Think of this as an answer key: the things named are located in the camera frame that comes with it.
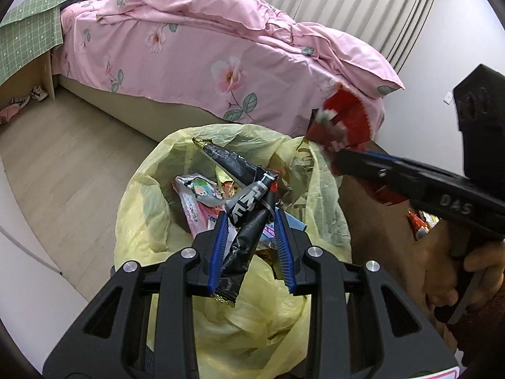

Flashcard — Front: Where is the green checked cloth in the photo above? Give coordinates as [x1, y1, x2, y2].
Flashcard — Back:
[0, 0, 74, 85]

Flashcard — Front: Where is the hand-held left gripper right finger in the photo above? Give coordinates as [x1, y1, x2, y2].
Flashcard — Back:
[274, 208, 460, 379]

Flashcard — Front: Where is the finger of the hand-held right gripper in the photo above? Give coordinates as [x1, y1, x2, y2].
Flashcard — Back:
[330, 148, 419, 203]

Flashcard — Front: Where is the yellow snack wrapper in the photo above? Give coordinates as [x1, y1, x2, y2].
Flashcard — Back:
[215, 166, 239, 198]

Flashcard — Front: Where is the pink floral duvet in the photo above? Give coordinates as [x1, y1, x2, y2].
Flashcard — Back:
[96, 0, 406, 99]

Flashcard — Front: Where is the yellow plastic bag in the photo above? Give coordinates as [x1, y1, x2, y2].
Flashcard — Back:
[114, 123, 352, 379]

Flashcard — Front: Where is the white pleated curtain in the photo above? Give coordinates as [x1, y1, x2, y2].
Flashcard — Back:
[195, 0, 440, 74]

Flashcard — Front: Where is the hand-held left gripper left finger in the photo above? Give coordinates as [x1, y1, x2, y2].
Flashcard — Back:
[43, 214, 230, 379]

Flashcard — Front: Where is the pink slipper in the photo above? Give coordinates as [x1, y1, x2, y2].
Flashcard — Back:
[0, 105, 21, 125]

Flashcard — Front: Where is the red snack packet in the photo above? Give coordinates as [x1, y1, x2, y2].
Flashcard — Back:
[307, 85, 409, 207]

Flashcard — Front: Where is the black snack wrapper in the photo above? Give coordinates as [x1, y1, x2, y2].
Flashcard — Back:
[192, 137, 282, 309]

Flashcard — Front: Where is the person's right forearm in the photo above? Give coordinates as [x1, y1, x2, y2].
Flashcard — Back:
[458, 280, 505, 368]

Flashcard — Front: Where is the blue white packet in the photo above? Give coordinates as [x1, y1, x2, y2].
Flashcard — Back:
[264, 211, 307, 245]

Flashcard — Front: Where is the white cartoon snack packet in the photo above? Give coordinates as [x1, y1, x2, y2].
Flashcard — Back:
[175, 174, 227, 238]

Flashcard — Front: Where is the red gold foil wrapper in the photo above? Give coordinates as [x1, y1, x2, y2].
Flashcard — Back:
[406, 208, 438, 242]

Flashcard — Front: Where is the bed with pink floral sheet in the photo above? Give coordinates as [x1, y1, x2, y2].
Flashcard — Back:
[51, 0, 405, 151]

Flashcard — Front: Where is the person's right hand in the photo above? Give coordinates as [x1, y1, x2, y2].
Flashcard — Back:
[424, 239, 505, 318]

